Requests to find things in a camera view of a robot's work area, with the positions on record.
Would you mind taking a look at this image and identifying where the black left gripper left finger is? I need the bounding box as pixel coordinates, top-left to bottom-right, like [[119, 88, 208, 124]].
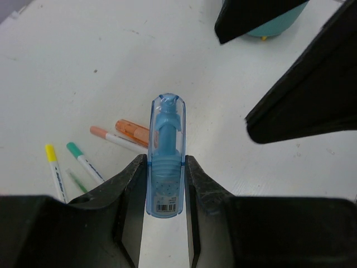
[[1, 155, 147, 267]]

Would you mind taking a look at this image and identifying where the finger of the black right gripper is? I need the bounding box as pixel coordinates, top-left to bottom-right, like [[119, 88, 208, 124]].
[[214, 0, 307, 44], [245, 1, 356, 144]]

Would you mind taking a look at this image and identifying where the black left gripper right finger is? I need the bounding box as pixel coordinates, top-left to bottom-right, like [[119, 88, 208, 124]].
[[185, 156, 356, 267]]

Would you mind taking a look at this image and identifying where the pink cap white marker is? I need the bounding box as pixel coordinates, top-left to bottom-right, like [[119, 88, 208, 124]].
[[90, 126, 147, 154]]

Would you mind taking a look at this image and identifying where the teal round organizer container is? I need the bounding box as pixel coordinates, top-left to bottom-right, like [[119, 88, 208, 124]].
[[247, 1, 308, 41]]

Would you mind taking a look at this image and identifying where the thin green pen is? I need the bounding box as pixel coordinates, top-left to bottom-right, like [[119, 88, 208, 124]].
[[65, 169, 88, 193]]

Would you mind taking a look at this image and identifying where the teal cap white marker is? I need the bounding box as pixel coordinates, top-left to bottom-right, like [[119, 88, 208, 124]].
[[66, 142, 105, 184]]

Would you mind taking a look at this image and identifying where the yellow cap white marker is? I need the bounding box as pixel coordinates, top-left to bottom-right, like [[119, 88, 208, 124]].
[[45, 144, 68, 203]]

